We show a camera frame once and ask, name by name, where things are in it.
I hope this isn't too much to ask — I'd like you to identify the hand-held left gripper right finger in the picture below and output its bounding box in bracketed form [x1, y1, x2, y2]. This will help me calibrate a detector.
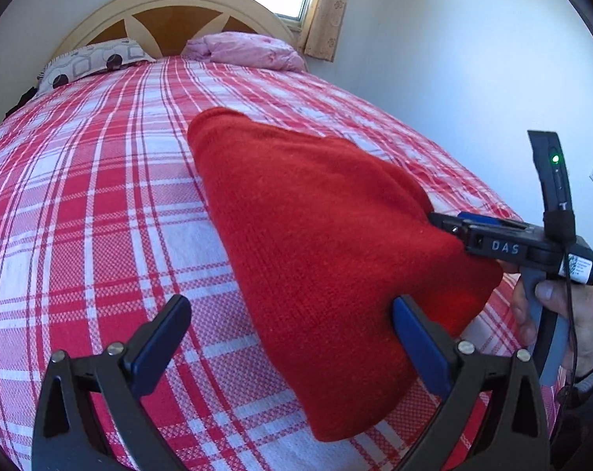
[392, 295, 552, 471]

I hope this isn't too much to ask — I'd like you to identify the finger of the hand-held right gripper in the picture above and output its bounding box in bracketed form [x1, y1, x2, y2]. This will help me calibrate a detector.
[428, 213, 474, 252]
[457, 211, 529, 231]

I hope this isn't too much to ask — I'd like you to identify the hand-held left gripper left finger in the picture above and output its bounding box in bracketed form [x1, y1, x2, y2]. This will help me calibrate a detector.
[32, 294, 193, 471]

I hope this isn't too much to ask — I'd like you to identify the red knitted sweater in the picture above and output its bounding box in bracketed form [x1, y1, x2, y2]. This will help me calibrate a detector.
[186, 106, 503, 443]

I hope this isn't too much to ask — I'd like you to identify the person's right hand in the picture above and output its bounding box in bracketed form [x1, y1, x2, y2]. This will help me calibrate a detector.
[511, 279, 593, 380]

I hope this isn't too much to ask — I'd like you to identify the red white plaid bedspread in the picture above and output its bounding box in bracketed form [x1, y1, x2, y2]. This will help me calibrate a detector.
[0, 56, 567, 471]

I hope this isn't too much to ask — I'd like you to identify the long beige patterned curtain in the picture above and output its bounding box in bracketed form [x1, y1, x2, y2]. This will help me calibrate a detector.
[296, 0, 358, 63]

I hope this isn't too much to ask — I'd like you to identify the pink crumpled blanket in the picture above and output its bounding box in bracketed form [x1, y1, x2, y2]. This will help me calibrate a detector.
[181, 32, 308, 73]

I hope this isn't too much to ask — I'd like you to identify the dark cloth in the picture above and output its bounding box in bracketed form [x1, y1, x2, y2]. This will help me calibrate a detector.
[5, 86, 37, 119]

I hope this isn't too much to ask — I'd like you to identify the grey patterned pillow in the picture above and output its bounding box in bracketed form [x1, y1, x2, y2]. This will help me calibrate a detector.
[36, 38, 156, 95]

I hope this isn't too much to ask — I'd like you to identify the cream and wood headboard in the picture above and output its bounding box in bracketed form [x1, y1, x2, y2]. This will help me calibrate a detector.
[54, 0, 297, 60]

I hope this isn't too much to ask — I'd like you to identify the thin black cable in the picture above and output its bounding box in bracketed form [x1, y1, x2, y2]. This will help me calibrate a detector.
[561, 250, 584, 403]

